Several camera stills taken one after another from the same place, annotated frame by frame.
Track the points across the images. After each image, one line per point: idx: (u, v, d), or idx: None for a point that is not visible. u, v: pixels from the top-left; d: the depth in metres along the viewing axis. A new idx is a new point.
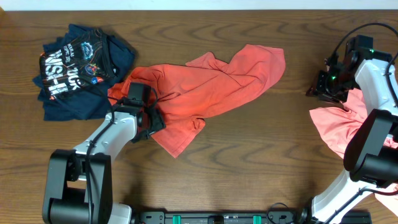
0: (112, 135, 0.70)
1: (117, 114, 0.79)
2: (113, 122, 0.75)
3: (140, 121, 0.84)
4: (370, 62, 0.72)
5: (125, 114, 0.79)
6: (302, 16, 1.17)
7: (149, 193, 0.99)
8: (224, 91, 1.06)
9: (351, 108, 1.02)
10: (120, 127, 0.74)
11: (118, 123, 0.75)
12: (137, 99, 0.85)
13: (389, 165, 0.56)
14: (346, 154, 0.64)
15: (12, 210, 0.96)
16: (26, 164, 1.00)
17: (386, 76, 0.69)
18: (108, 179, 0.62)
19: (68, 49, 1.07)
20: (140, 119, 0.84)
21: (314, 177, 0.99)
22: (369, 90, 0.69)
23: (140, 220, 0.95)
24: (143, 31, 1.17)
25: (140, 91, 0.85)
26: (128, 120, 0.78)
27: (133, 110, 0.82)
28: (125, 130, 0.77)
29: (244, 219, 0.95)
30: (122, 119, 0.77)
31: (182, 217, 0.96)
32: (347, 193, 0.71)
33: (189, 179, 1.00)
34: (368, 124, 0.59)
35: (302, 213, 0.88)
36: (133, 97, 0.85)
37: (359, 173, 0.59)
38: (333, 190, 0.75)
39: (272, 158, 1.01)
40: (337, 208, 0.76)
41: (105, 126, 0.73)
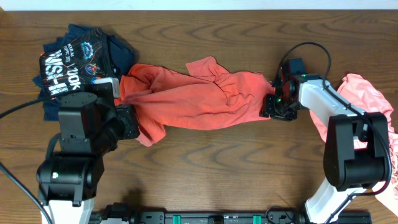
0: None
1: (54, 214, 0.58)
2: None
3: (90, 180, 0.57)
4: (307, 84, 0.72)
5: (64, 205, 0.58)
6: (302, 16, 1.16)
7: (150, 193, 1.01)
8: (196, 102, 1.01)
9: None
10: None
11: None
12: (78, 137, 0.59)
13: (369, 168, 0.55)
14: (324, 167, 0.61)
15: (12, 210, 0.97)
16: (26, 163, 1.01)
17: (326, 89, 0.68)
18: None
19: (68, 49, 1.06)
20: (87, 178, 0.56)
21: (313, 177, 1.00)
22: (317, 107, 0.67)
23: (140, 220, 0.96)
24: (143, 31, 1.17)
25: (79, 125, 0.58)
26: (76, 198, 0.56)
27: (71, 180, 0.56)
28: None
29: (244, 219, 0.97)
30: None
31: (182, 216, 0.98)
32: (337, 199, 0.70)
33: (189, 179, 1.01)
34: (331, 132, 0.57)
35: (300, 219, 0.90)
36: (70, 135, 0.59)
37: (344, 185, 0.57)
38: (323, 196, 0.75)
39: (272, 158, 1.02)
40: (332, 211, 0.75)
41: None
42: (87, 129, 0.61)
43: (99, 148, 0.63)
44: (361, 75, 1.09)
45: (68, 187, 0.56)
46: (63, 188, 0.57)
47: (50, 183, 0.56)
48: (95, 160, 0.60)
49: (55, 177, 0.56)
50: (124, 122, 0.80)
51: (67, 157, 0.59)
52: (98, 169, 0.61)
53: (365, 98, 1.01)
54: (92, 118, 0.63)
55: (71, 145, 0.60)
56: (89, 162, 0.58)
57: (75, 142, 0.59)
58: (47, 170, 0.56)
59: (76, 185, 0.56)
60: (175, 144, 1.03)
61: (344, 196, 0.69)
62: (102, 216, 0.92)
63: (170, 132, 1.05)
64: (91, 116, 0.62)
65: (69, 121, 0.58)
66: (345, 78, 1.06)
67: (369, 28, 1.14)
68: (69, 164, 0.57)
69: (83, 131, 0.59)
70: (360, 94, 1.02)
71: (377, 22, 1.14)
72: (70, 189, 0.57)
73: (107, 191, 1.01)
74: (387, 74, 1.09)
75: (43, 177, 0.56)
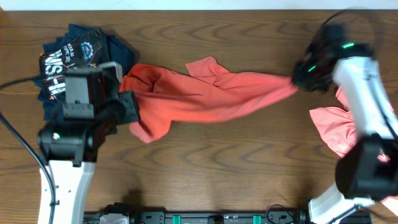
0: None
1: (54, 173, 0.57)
2: (56, 200, 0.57)
3: (91, 144, 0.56)
4: (351, 65, 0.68)
5: (63, 167, 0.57)
6: (302, 16, 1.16)
7: (149, 193, 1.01)
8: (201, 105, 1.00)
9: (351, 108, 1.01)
10: (70, 203, 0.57)
11: (62, 201, 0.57)
12: (81, 102, 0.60)
13: (385, 186, 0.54)
14: (338, 170, 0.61)
15: (12, 210, 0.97)
16: (25, 163, 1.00)
17: (369, 82, 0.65)
18: None
19: (68, 49, 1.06)
20: (89, 140, 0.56)
21: (314, 177, 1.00)
22: (352, 98, 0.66)
23: (140, 220, 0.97)
24: (143, 31, 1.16)
25: (84, 90, 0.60)
26: (77, 158, 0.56)
27: (72, 140, 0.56)
28: (80, 191, 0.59)
29: (244, 219, 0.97)
30: (63, 185, 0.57)
31: (181, 216, 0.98)
32: (341, 207, 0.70)
33: (188, 179, 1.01)
34: (357, 149, 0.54)
35: (301, 216, 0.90)
36: (74, 101, 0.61)
37: (352, 195, 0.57)
38: (328, 200, 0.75)
39: (272, 158, 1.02)
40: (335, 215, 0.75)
41: (50, 212, 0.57)
42: (93, 95, 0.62)
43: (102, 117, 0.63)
44: None
45: (69, 149, 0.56)
46: (63, 150, 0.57)
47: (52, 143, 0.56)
48: (97, 126, 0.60)
49: (56, 137, 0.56)
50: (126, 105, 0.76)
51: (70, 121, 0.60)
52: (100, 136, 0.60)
53: None
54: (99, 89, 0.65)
55: (74, 111, 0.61)
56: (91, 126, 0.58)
57: (78, 107, 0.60)
58: (48, 130, 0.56)
59: (78, 144, 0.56)
60: (175, 144, 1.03)
61: (348, 206, 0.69)
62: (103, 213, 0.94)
63: (171, 132, 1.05)
64: (97, 84, 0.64)
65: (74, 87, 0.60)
66: None
67: (369, 28, 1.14)
68: (71, 127, 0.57)
69: (88, 96, 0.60)
70: None
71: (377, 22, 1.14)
72: (71, 150, 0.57)
73: (107, 191, 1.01)
74: (388, 74, 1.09)
75: (45, 136, 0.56)
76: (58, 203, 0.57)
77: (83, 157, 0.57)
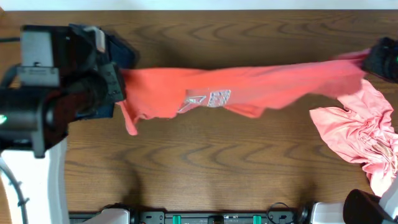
0: (40, 218, 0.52)
1: (12, 167, 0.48)
2: (25, 198, 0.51)
3: (51, 119, 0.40)
4: None
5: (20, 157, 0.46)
6: (302, 16, 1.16)
7: (149, 193, 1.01)
8: (222, 91, 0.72)
9: (351, 108, 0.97)
10: (41, 198, 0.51)
11: (32, 196, 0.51)
12: (43, 66, 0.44)
13: None
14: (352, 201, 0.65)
15: None
16: None
17: None
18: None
19: None
20: (49, 115, 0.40)
21: (314, 177, 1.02)
22: None
23: (140, 220, 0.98)
24: (144, 31, 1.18)
25: (47, 48, 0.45)
26: (36, 145, 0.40)
27: (24, 117, 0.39)
28: (53, 181, 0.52)
29: (244, 219, 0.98)
30: (28, 180, 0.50)
31: (181, 216, 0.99)
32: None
33: (188, 179, 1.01)
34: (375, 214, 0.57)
35: (303, 213, 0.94)
36: (34, 62, 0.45)
37: None
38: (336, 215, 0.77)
39: (272, 158, 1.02)
40: None
41: (21, 210, 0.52)
42: (59, 56, 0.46)
43: (72, 87, 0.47)
44: None
45: (22, 130, 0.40)
46: (15, 132, 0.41)
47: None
48: (67, 95, 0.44)
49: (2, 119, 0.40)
50: (108, 79, 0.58)
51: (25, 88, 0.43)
52: (66, 111, 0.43)
53: (365, 98, 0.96)
54: (66, 51, 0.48)
55: (32, 77, 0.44)
56: (51, 96, 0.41)
57: (40, 72, 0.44)
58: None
59: (32, 118, 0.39)
60: (175, 144, 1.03)
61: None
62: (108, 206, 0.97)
63: (170, 132, 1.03)
64: (62, 43, 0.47)
65: (35, 45, 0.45)
66: None
67: (369, 28, 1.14)
68: (22, 96, 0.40)
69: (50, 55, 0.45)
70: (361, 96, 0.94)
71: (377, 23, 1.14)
72: (26, 135, 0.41)
73: (107, 191, 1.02)
74: None
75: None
76: (28, 199, 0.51)
77: (44, 144, 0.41)
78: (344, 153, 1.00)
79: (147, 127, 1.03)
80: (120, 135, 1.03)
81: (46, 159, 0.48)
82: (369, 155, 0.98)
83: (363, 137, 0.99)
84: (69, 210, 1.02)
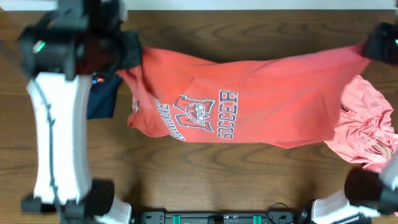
0: (64, 150, 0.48)
1: (47, 91, 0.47)
2: (53, 119, 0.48)
3: (81, 53, 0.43)
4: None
5: (56, 82, 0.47)
6: (302, 17, 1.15)
7: (149, 193, 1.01)
8: (231, 92, 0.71)
9: (351, 108, 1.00)
10: (66, 122, 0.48)
11: (60, 119, 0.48)
12: (73, 13, 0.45)
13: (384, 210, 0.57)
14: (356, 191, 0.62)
15: (17, 208, 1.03)
16: (32, 163, 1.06)
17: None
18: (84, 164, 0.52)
19: None
20: (79, 49, 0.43)
21: (314, 177, 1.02)
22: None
23: (140, 220, 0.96)
24: (143, 31, 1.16)
25: None
26: (68, 71, 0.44)
27: (58, 49, 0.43)
28: (79, 113, 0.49)
29: (244, 219, 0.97)
30: (58, 102, 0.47)
31: (182, 216, 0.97)
32: (346, 212, 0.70)
33: (188, 179, 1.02)
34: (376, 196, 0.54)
35: (302, 213, 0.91)
36: (66, 10, 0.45)
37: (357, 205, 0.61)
38: (333, 205, 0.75)
39: (272, 158, 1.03)
40: (336, 219, 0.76)
41: (48, 130, 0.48)
42: (91, 9, 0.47)
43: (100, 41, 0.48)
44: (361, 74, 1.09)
45: (56, 59, 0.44)
46: (50, 61, 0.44)
47: (35, 50, 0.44)
48: (96, 39, 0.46)
49: (40, 46, 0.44)
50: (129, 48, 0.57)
51: (54, 33, 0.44)
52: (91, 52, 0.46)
53: (365, 98, 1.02)
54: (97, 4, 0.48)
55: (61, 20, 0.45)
56: (80, 34, 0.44)
57: (71, 18, 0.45)
58: (31, 37, 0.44)
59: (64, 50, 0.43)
60: (175, 144, 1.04)
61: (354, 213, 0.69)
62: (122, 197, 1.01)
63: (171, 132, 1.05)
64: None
65: None
66: None
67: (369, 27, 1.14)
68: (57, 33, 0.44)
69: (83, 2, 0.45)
70: (360, 95, 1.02)
71: None
72: (59, 64, 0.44)
73: None
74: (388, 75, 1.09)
75: (25, 43, 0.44)
76: (55, 121, 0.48)
77: (74, 71, 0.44)
78: (344, 153, 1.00)
79: None
80: (123, 135, 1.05)
81: (74, 85, 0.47)
82: (369, 155, 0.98)
83: (363, 137, 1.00)
84: None
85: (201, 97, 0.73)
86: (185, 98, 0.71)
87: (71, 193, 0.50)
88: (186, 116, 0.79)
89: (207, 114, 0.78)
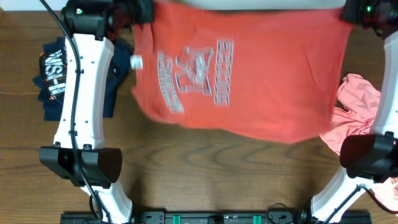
0: (86, 97, 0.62)
1: (79, 46, 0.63)
2: (81, 70, 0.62)
3: (111, 22, 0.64)
4: None
5: (87, 39, 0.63)
6: None
7: (149, 193, 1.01)
8: (227, 42, 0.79)
9: (351, 108, 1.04)
10: (91, 76, 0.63)
11: (87, 70, 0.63)
12: None
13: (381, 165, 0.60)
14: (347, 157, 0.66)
15: (16, 208, 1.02)
16: (31, 162, 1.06)
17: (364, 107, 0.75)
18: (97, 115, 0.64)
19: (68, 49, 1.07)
20: (109, 20, 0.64)
21: (314, 177, 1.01)
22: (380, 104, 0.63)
23: (140, 220, 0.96)
24: None
25: None
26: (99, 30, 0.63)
27: (95, 15, 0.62)
28: (104, 69, 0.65)
29: (244, 219, 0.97)
30: (88, 55, 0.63)
31: (182, 216, 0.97)
32: (347, 189, 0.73)
33: (188, 179, 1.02)
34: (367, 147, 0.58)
35: (302, 214, 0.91)
36: None
37: (354, 170, 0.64)
38: (331, 189, 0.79)
39: (272, 158, 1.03)
40: (336, 206, 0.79)
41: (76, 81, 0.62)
42: None
43: None
44: (361, 74, 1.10)
45: (91, 26, 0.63)
46: (86, 28, 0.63)
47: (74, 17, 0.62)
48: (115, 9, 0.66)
49: (79, 12, 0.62)
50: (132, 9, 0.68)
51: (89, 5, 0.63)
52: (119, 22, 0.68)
53: (365, 98, 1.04)
54: None
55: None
56: (111, 7, 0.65)
57: None
58: (72, 7, 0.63)
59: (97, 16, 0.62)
60: (175, 144, 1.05)
61: (353, 187, 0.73)
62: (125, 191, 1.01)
63: (171, 132, 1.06)
64: None
65: None
66: (345, 78, 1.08)
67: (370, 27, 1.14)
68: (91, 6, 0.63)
69: None
70: (360, 95, 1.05)
71: None
72: (92, 27, 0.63)
73: None
74: None
75: (69, 12, 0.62)
76: (83, 73, 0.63)
77: (104, 30, 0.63)
78: None
79: (147, 128, 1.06)
80: (123, 135, 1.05)
81: (101, 44, 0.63)
82: None
83: None
84: (67, 209, 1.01)
85: (200, 47, 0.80)
86: (187, 51, 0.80)
87: (88, 140, 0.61)
88: (186, 71, 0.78)
89: (206, 67, 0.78)
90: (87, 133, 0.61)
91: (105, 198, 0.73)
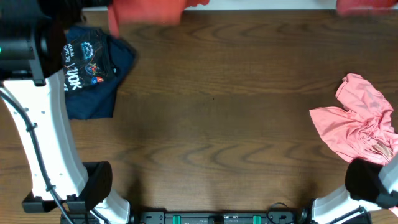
0: (51, 150, 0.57)
1: (20, 97, 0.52)
2: (33, 124, 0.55)
3: (45, 47, 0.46)
4: None
5: (25, 87, 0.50)
6: (303, 17, 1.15)
7: (149, 193, 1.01)
8: None
9: (351, 108, 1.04)
10: (48, 127, 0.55)
11: (39, 122, 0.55)
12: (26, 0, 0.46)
13: None
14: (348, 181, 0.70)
15: (15, 208, 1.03)
16: (30, 163, 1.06)
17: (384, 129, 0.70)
18: (68, 160, 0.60)
19: (68, 49, 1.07)
20: (42, 45, 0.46)
21: (314, 177, 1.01)
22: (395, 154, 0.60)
23: (140, 220, 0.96)
24: (143, 31, 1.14)
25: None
26: (36, 75, 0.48)
27: (20, 45, 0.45)
28: (58, 108, 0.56)
29: (244, 219, 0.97)
30: (33, 106, 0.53)
31: (181, 216, 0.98)
32: (347, 207, 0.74)
33: (188, 179, 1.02)
34: (370, 194, 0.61)
35: (302, 213, 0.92)
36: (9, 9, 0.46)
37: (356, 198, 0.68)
38: (335, 199, 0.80)
39: (272, 158, 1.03)
40: (337, 216, 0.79)
41: (30, 136, 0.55)
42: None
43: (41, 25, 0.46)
44: (362, 74, 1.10)
45: (20, 63, 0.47)
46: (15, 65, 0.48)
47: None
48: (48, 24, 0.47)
49: None
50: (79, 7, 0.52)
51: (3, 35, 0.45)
52: (53, 45, 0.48)
53: (365, 98, 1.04)
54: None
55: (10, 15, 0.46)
56: (40, 25, 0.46)
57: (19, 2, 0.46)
58: None
59: (26, 55, 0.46)
60: (175, 144, 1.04)
61: (353, 206, 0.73)
62: (124, 192, 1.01)
63: (170, 132, 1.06)
64: None
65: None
66: (345, 78, 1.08)
67: (370, 26, 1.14)
68: (8, 32, 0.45)
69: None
70: (361, 95, 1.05)
71: (377, 22, 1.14)
72: (26, 65, 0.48)
73: None
74: (387, 75, 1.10)
75: None
76: (36, 126, 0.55)
77: (43, 74, 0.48)
78: (343, 153, 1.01)
79: (147, 128, 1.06)
80: (122, 135, 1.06)
81: (46, 88, 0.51)
82: (369, 155, 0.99)
83: (363, 137, 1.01)
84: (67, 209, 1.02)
85: None
86: None
87: (71, 190, 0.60)
88: None
89: None
90: (67, 185, 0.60)
91: (103, 211, 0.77)
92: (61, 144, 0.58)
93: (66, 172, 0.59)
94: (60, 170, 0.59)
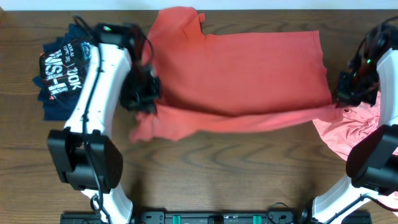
0: (102, 92, 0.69)
1: (104, 54, 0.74)
2: (102, 70, 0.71)
3: (132, 43, 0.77)
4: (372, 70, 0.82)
5: (110, 50, 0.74)
6: (299, 17, 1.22)
7: (148, 193, 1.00)
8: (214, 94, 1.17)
9: (351, 108, 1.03)
10: (111, 76, 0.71)
11: (107, 71, 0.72)
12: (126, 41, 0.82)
13: (391, 174, 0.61)
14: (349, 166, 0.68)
15: (12, 209, 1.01)
16: (30, 163, 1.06)
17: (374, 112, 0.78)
18: (109, 113, 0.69)
19: (68, 49, 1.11)
20: (131, 42, 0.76)
21: (314, 178, 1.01)
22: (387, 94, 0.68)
23: (140, 220, 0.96)
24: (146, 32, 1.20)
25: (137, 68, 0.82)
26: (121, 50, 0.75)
27: (115, 38, 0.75)
28: (119, 74, 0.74)
29: (244, 219, 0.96)
30: (109, 59, 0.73)
31: (182, 217, 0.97)
32: (347, 198, 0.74)
33: (189, 179, 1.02)
34: (374, 142, 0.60)
35: (302, 213, 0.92)
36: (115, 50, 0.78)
37: (360, 180, 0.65)
38: (335, 192, 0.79)
39: (271, 158, 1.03)
40: (337, 211, 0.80)
41: (97, 75, 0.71)
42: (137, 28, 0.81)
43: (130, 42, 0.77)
44: None
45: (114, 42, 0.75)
46: (109, 43, 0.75)
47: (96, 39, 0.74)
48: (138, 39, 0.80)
49: (107, 29, 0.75)
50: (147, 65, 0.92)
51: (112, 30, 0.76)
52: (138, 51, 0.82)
53: None
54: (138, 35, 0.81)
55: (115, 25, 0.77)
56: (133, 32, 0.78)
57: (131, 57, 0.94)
58: (99, 27, 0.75)
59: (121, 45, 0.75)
60: (175, 144, 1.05)
61: (355, 197, 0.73)
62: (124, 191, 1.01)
63: None
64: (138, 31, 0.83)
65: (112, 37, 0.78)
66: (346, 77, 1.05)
67: (366, 28, 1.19)
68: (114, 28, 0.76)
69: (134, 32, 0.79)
70: None
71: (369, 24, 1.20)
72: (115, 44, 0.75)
73: None
74: None
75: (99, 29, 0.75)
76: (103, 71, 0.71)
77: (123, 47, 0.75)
78: (344, 153, 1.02)
79: None
80: (123, 134, 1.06)
81: (122, 53, 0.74)
82: None
83: (363, 137, 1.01)
84: (66, 209, 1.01)
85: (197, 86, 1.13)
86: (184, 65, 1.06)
87: (98, 126, 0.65)
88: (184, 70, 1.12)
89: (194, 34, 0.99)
90: (98, 121, 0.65)
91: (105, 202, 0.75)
92: (111, 96, 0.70)
93: (103, 116, 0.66)
94: (99, 108, 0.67)
